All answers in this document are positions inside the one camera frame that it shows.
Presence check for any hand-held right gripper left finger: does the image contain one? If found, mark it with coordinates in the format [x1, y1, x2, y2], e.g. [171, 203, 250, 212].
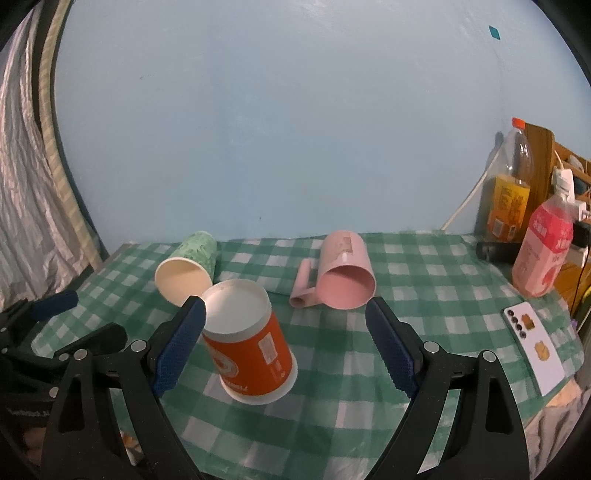
[41, 295, 207, 480]

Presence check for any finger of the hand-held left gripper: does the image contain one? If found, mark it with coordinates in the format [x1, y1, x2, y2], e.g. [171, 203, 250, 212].
[0, 322, 129, 370]
[0, 290, 79, 334]

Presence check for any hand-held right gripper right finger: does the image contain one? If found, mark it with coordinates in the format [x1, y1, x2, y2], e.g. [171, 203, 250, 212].
[364, 296, 530, 480]

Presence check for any orange paper cup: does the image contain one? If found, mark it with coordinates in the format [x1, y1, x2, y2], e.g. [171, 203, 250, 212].
[201, 278, 299, 406]

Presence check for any green paper cup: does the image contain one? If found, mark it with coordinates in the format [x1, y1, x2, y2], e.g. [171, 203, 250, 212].
[154, 231, 219, 306]

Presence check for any pink plastic mug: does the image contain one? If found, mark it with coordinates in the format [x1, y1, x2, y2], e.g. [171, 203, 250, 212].
[289, 231, 378, 311]

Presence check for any green checked tablecloth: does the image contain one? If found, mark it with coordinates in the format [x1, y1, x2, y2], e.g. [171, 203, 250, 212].
[28, 230, 585, 480]

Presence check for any silver curtain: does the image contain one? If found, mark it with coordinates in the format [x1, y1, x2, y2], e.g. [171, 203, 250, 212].
[0, 0, 106, 315]

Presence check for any black cylindrical object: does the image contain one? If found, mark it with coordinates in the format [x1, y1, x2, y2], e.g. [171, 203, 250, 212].
[476, 241, 520, 265]

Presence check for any white smartphone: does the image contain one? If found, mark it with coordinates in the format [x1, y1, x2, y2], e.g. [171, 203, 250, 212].
[502, 302, 567, 397]

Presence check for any pink drink bottle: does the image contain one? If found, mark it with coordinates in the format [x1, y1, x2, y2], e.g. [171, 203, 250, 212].
[512, 187, 576, 299]

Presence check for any grey cloth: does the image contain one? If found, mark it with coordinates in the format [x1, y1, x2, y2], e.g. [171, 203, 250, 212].
[526, 382, 591, 480]

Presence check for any orange drink bottle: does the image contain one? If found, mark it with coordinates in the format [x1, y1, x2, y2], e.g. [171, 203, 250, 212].
[477, 117, 534, 244]

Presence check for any white power adapter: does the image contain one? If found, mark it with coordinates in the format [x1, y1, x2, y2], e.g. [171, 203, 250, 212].
[551, 167, 591, 223]

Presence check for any wooden shelf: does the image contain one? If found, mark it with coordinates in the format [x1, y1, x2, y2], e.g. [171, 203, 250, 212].
[523, 122, 591, 324]

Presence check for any white cable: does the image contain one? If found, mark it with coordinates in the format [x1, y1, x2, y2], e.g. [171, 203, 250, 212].
[440, 147, 503, 232]

